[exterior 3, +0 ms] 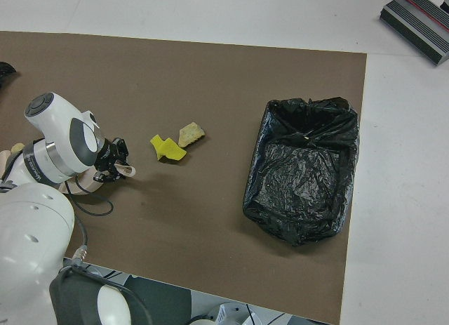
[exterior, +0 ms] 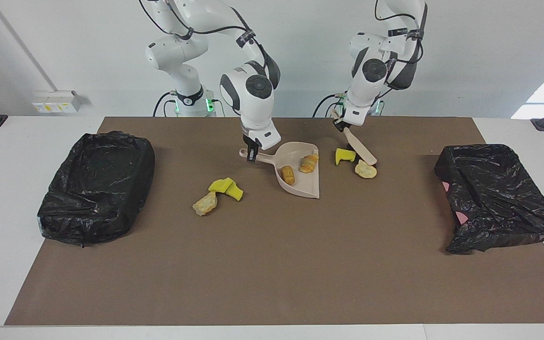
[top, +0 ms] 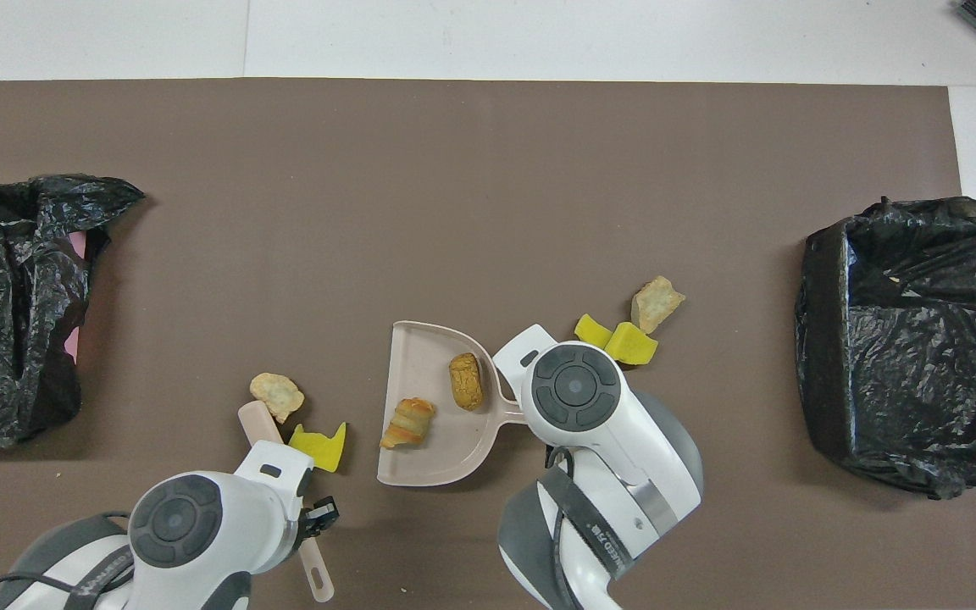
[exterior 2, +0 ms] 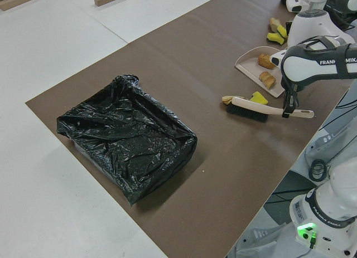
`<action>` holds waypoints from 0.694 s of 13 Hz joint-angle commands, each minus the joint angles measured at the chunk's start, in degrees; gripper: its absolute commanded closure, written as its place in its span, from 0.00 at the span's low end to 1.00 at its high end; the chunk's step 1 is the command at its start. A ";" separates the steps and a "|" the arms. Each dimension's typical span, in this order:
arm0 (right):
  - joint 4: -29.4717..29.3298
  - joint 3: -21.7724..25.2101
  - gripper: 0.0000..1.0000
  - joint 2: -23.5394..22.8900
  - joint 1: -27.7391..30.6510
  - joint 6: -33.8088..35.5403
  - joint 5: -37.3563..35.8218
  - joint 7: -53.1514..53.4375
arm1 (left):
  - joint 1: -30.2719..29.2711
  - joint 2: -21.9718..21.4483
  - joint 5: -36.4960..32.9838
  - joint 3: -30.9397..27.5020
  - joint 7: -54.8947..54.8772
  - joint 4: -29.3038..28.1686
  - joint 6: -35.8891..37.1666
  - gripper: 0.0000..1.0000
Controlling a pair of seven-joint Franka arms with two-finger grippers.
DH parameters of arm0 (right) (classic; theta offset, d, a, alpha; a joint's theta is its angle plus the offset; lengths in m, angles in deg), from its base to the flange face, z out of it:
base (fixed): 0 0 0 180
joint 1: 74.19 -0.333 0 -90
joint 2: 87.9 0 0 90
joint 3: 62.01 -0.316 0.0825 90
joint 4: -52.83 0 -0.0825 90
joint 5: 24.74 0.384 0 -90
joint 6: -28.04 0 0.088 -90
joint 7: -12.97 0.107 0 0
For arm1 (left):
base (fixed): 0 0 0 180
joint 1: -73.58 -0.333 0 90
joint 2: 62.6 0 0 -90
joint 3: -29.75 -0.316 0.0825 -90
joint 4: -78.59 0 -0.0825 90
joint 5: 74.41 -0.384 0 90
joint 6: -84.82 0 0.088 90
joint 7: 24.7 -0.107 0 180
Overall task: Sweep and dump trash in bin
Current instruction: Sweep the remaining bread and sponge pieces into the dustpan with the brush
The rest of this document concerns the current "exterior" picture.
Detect black trash bag lined bin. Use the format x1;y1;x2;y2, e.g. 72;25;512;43
37;131;155;247

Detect beige plastic dustpan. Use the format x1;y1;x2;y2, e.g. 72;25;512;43
239;142;321;199

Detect brown table mat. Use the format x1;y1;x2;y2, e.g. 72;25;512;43
4;117;544;326

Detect black trash bag pink bin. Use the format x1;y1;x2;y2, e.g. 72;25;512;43
434;144;544;255

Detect notched yellow sponge piece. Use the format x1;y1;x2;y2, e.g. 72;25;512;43
335;148;357;166

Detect white wall outlet box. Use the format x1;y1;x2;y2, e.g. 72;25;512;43
32;90;88;114

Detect beige hand brush black bristles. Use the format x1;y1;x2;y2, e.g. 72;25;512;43
331;111;378;166

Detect pink plastic bin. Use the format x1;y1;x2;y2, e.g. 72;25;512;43
442;182;469;225

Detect white wall conduit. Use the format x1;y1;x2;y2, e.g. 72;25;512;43
0;0;60;93

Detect beige toast piece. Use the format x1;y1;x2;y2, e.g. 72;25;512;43
193;191;218;217

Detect pale bread piece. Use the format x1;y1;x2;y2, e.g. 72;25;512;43
355;160;377;179

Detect orange striped croissant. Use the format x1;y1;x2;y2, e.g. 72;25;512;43
299;154;320;174

